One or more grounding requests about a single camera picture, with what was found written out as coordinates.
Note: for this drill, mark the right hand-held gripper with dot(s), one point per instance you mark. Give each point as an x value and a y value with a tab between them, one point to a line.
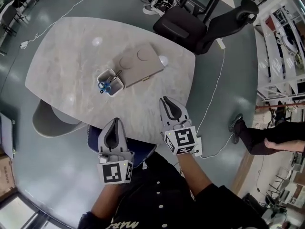
182	139

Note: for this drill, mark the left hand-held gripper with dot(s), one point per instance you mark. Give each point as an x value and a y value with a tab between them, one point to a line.
114	173

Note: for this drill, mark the beige box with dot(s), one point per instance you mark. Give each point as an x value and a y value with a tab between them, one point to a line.
140	68

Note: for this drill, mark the person's right forearm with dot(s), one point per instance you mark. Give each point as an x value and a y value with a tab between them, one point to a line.
193	173

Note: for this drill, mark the person's left forearm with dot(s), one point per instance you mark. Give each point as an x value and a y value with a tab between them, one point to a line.
107	201

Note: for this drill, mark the dark chair with blue seat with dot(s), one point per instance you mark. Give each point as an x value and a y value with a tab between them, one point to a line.
138	151

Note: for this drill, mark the white power strip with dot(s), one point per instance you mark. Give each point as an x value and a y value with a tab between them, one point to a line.
24	45
199	147
220	43

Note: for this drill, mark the white pen holder bin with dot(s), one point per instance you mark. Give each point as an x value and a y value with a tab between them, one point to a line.
116	89

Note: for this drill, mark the blue scissors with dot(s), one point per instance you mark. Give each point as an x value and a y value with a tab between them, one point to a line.
104	87

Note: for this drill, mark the light grey shell chair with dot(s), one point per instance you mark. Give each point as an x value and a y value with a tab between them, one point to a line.
54	123

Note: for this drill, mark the black pen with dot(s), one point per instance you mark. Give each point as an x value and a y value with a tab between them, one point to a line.
116	75

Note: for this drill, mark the person's black shirt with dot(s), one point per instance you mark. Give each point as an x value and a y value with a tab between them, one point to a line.
157	199

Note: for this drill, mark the grey marble table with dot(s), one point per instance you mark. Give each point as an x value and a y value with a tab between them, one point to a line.
71	63

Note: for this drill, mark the black office chair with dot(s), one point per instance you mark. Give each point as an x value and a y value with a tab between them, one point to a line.
181	25

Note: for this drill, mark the cardboard box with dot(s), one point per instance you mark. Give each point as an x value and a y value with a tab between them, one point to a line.
6	175

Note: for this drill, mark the white shelf rack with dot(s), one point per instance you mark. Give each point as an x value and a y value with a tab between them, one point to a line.
274	63

